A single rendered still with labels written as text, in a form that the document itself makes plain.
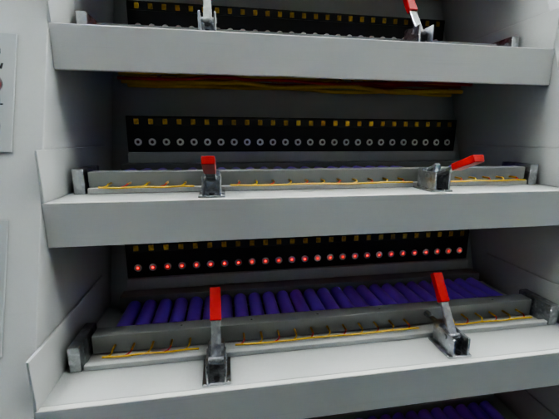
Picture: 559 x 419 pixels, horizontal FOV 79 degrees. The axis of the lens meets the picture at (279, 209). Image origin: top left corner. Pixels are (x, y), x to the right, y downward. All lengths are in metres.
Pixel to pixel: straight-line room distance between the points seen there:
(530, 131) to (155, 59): 0.51
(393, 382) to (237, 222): 0.24
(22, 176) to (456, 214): 0.46
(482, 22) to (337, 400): 0.62
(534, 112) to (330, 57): 0.31
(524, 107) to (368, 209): 0.32
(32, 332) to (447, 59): 0.54
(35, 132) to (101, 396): 0.26
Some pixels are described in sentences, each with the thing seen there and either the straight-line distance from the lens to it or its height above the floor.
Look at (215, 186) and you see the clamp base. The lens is 0.39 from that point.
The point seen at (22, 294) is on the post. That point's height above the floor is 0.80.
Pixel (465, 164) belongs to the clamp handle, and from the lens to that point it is 0.40.
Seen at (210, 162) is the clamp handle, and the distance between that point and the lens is 0.30.
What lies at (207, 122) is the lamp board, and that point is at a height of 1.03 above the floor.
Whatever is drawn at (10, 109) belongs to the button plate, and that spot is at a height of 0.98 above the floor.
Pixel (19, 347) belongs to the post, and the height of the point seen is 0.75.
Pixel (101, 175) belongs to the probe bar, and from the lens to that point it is 0.43.
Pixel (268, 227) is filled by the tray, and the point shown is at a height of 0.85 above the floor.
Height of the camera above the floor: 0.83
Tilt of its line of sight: 7 degrees up
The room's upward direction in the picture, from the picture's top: 3 degrees counter-clockwise
